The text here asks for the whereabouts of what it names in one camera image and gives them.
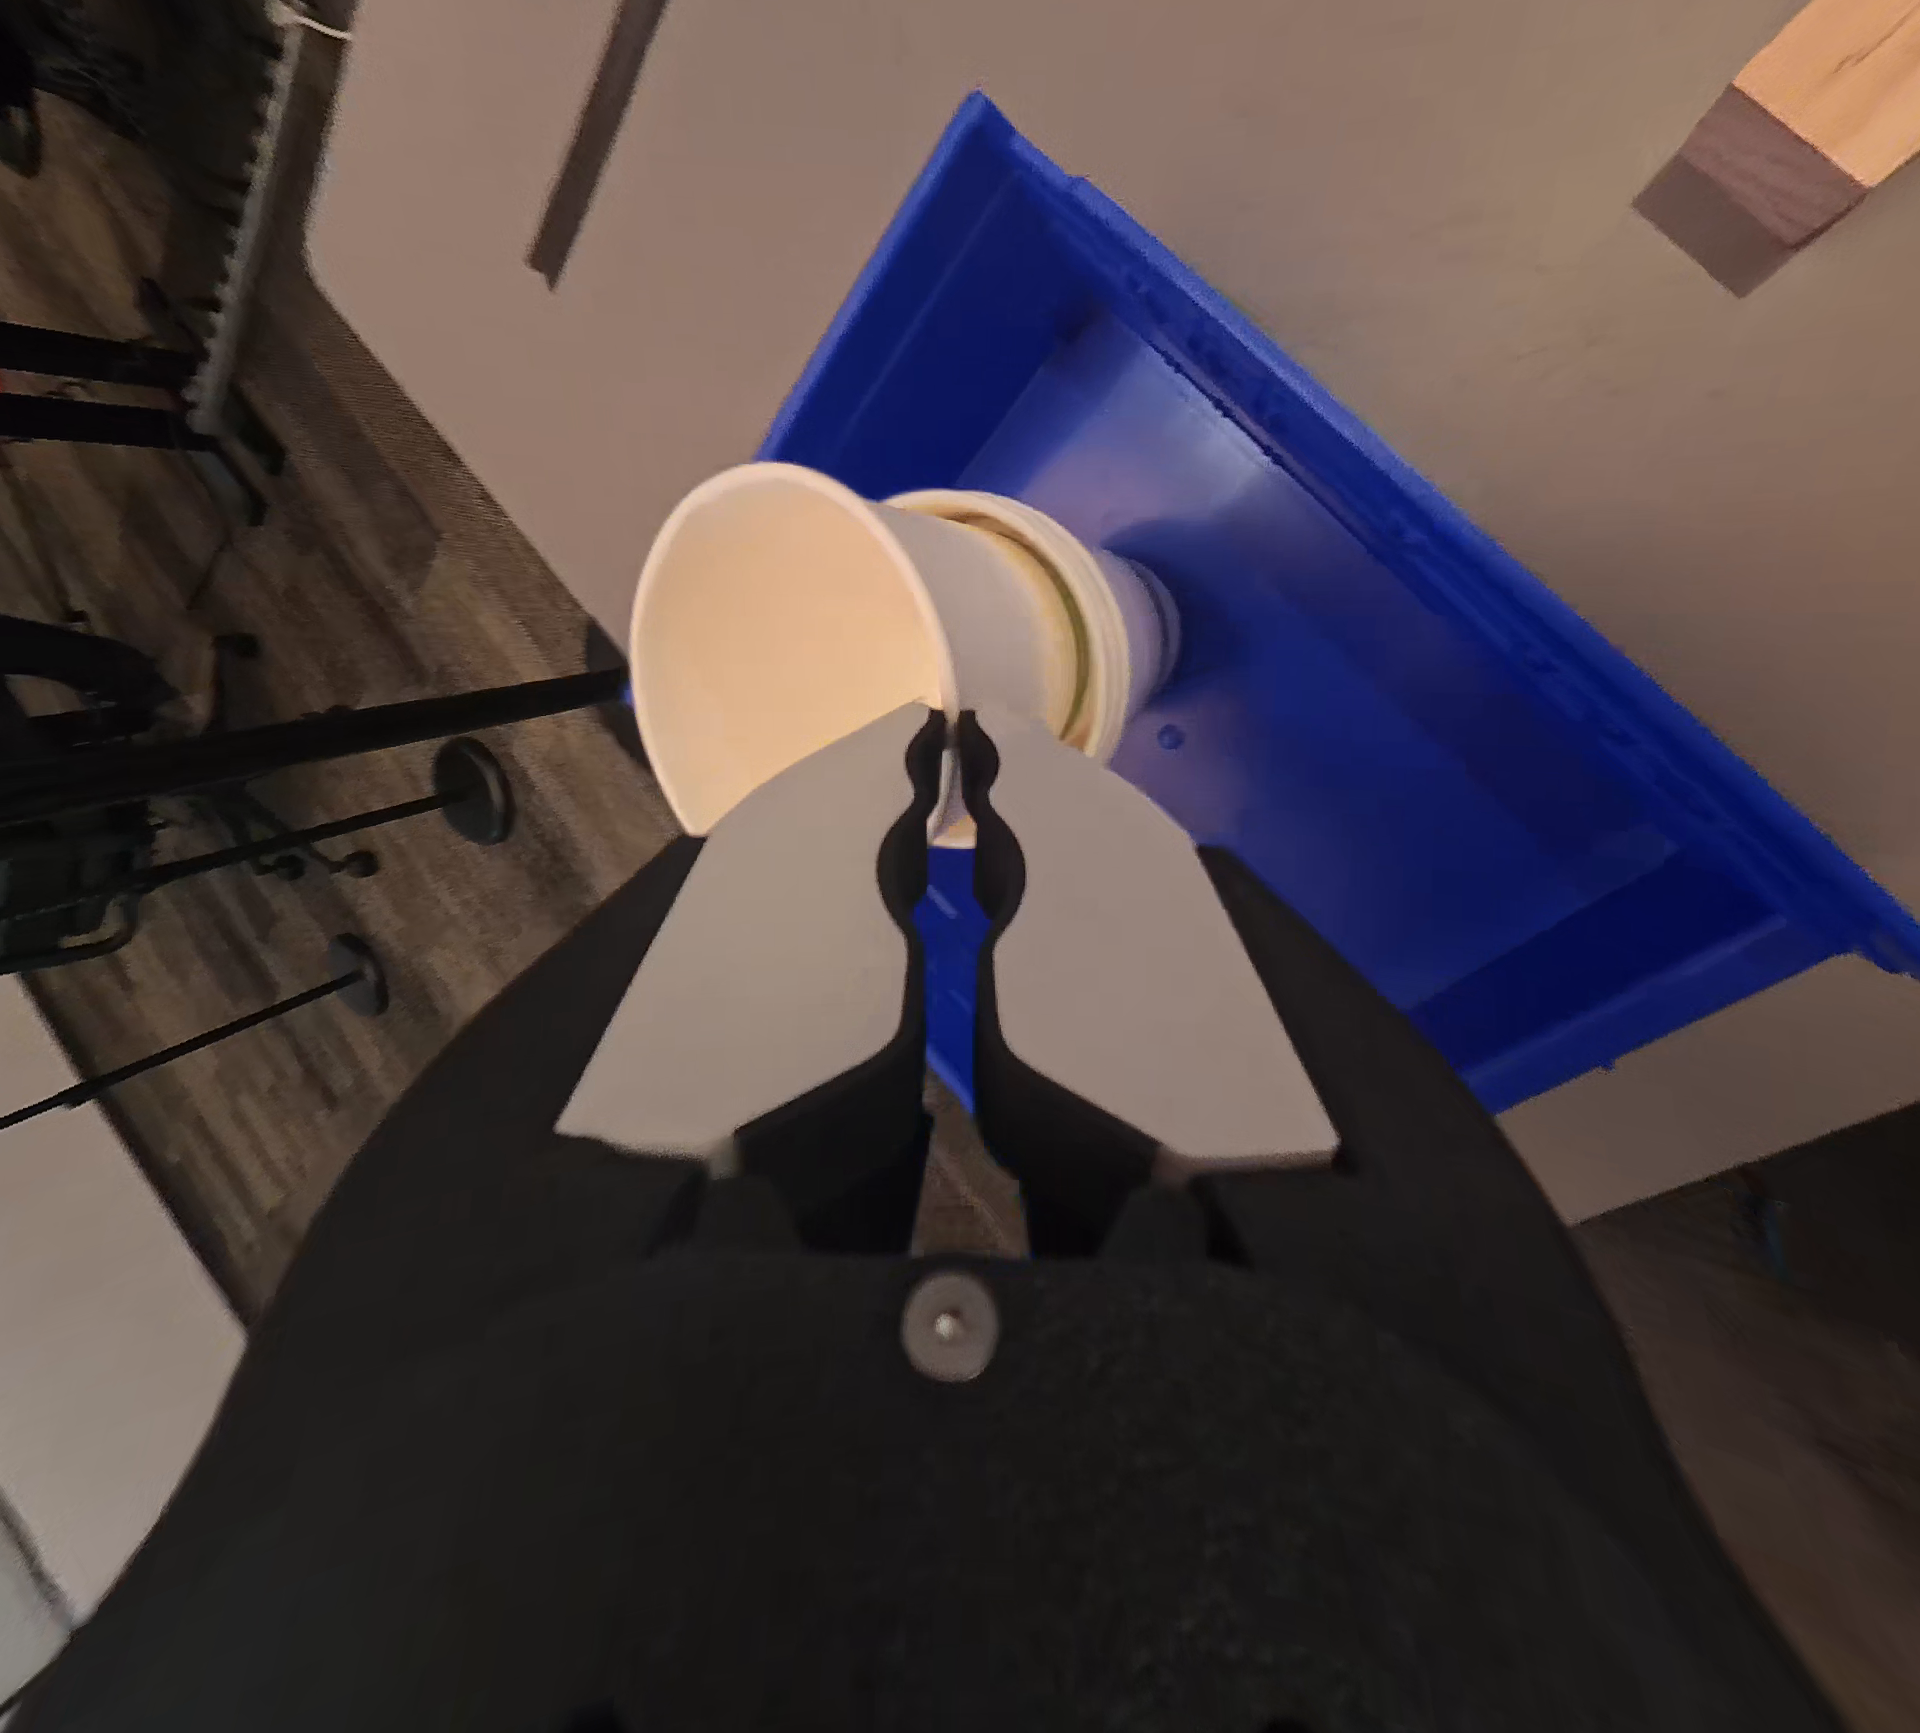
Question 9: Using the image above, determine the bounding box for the wooden cube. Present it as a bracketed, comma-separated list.
[1632, 0, 1920, 299]

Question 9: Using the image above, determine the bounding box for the blue plastic bin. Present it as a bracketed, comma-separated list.
[755, 90, 1920, 1117]

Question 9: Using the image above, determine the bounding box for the white cable spine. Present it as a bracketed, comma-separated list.
[181, 0, 355, 419]

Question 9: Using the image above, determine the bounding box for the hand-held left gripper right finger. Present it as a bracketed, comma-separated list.
[968, 711, 1339, 1175]

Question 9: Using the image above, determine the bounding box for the black tripod stand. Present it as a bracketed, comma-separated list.
[0, 615, 631, 1135]

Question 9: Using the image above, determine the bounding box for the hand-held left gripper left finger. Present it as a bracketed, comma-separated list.
[553, 711, 941, 1159]

